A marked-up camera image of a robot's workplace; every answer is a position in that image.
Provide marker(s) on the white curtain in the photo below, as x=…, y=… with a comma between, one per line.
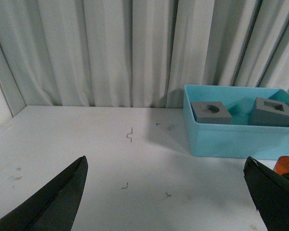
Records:
x=138, y=53

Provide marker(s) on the blue plastic box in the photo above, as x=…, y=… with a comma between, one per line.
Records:
x=238, y=140

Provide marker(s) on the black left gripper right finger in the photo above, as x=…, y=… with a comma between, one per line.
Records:
x=269, y=191

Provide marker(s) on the gray cube with square hole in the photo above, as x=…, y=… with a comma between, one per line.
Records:
x=267, y=112

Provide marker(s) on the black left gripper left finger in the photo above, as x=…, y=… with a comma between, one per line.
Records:
x=54, y=206

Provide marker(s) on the orange cylinder part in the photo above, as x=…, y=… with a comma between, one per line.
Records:
x=282, y=166

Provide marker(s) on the gray cube with round hole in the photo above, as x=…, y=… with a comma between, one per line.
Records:
x=211, y=113

